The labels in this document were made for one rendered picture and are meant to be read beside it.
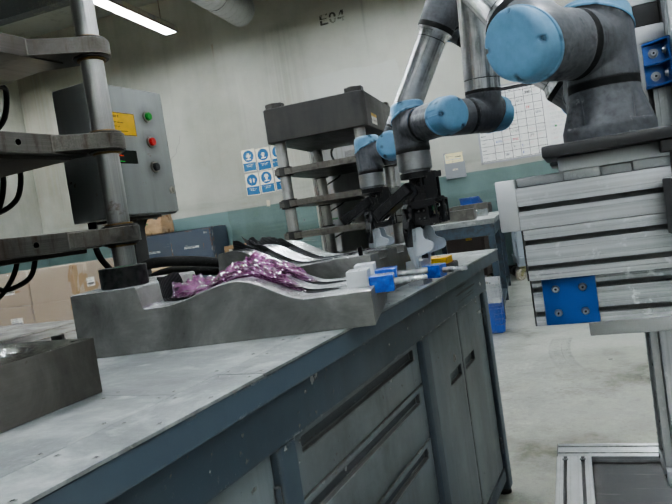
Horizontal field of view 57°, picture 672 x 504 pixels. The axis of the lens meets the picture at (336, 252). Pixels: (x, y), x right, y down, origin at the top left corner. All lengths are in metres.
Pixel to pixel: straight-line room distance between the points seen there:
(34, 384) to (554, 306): 0.84
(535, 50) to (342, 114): 4.43
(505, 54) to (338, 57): 7.29
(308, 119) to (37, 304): 2.63
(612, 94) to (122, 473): 0.91
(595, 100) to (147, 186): 1.37
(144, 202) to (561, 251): 1.32
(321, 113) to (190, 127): 3.84
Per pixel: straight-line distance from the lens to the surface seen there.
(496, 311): 4.57
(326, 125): 5.45
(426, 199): 1.34
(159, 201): 2.08
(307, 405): 0.96
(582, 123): 1.16
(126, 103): 2.06
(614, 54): 1.16
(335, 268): 1.29
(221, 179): 8.78
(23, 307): 5.36
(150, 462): 0.63
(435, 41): 1.71
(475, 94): 1.37
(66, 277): 5.10
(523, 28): 1.05
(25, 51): 1.83
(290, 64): 8.52
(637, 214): 1.13
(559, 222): 1.13
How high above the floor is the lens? 0.97
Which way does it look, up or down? 3 degrees down
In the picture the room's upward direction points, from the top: 8 degrees counter-clockwise
